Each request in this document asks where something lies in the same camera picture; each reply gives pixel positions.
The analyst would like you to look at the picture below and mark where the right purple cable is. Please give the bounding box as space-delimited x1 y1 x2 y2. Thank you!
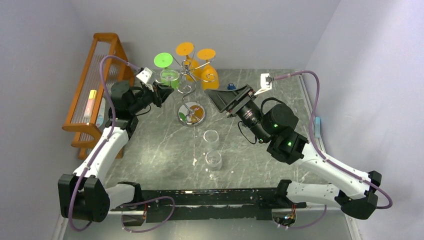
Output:
272 70 394 210

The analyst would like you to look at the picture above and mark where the chrome wine glass rack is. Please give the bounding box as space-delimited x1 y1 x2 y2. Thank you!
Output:
173 57 207 128

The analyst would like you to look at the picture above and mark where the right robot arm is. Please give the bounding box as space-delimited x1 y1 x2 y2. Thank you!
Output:
205 85 382 220

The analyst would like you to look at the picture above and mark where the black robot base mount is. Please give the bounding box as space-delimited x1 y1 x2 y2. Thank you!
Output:
108 187 307 223

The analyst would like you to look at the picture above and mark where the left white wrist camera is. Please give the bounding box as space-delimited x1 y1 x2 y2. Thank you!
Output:
135 67 156 92

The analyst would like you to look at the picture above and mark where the clear wine glass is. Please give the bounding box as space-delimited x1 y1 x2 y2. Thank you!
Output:
159 69 180 88
205 150 223 180
202 129 220 152

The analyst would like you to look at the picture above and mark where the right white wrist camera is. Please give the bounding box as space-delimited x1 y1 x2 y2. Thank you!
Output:
254 73 274 96

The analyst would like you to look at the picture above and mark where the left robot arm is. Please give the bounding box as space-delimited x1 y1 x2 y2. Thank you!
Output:
57 80 174 223

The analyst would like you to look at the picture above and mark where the light blue edge clip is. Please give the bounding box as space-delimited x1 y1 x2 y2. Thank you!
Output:
314 116 321 139

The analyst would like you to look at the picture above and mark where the green plastic wine glass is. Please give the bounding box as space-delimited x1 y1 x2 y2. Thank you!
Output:
153 52 180 90

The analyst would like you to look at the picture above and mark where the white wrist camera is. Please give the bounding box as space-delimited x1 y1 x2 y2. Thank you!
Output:
135 67 156 92
254 73 274 96

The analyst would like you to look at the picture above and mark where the orange plastic wine glass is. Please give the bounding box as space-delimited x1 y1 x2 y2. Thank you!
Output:
197 48 220 90
175 41 201 82

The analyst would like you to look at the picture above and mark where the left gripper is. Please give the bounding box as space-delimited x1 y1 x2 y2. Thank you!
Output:
130 82 175 115

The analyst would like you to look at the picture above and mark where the orange wooden rack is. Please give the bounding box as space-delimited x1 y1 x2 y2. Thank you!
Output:
62 32 128 160

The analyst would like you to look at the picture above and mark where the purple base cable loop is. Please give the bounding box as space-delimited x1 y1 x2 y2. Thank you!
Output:
120 198 177 234

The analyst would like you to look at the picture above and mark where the yellow pink tube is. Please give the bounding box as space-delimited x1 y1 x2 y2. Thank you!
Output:
83 89 97 119

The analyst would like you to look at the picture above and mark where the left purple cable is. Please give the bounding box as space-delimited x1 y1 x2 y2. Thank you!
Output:
67 55 142 232

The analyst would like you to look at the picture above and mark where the blue black utility tool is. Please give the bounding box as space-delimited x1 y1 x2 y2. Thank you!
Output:
227 82 237 91

